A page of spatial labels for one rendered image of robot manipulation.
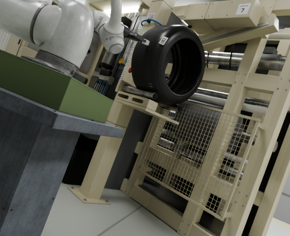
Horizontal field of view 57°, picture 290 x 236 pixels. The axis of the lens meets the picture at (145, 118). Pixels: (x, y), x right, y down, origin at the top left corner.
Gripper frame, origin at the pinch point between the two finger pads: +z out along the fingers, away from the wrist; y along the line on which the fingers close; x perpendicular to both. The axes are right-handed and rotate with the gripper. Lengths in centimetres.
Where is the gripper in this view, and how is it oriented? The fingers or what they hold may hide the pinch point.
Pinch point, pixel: (144, 41)
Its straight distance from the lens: 178.4
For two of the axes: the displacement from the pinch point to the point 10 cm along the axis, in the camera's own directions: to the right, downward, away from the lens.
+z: 7.1, 1.3, 6.9
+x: -2.6, 9.6, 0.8
